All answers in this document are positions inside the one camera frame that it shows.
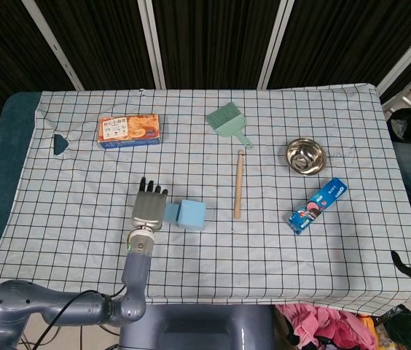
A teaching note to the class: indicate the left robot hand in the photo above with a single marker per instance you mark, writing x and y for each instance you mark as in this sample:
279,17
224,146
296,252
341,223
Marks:
147,211

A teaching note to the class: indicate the small blue foam cube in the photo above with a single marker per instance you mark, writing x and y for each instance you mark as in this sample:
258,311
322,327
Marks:
171,213

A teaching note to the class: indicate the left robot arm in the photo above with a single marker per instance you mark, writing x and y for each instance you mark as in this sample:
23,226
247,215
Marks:
136,270

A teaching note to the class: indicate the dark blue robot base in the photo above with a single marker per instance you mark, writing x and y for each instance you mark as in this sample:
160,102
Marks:
194,328

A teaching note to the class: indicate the large blue foam cube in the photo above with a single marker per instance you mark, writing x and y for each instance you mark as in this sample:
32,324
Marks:
192,215

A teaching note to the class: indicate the dark crumpled bag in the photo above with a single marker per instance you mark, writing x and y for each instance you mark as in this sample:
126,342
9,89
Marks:
404,328

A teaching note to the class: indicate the orange biscuit box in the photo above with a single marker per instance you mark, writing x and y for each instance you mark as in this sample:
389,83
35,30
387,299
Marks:
129,129

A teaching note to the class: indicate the small orange item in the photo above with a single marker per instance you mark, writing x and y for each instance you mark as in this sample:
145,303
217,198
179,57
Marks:
368,326

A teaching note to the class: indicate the checkered light blue tablecloth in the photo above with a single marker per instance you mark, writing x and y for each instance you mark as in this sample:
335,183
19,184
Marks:
227,262

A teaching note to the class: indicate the wooden rolling pin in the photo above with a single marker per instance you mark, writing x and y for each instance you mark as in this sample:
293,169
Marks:
239,184

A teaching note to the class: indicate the green dustpan brush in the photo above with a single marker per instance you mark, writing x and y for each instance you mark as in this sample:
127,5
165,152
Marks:
225,120

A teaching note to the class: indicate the pink cloth pile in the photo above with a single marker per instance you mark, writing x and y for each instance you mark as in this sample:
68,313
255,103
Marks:
322,328

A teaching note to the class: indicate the blue Oreo cookie box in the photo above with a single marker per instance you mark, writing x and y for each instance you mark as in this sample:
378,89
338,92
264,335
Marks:
316,206

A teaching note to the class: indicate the teal table cover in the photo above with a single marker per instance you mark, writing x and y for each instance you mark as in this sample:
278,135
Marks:
5,164

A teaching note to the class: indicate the stainless steel bowl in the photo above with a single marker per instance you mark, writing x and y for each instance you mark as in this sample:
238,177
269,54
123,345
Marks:
305,156

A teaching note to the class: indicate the black partition screen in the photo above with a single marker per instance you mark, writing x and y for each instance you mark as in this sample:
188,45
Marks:
209,36

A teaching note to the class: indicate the white partition frame post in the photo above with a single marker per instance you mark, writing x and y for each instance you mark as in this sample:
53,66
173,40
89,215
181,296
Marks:
409,54
275,43
58,54
151,43

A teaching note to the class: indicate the white metal frame foot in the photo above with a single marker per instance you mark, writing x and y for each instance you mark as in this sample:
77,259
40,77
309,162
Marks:
406,100

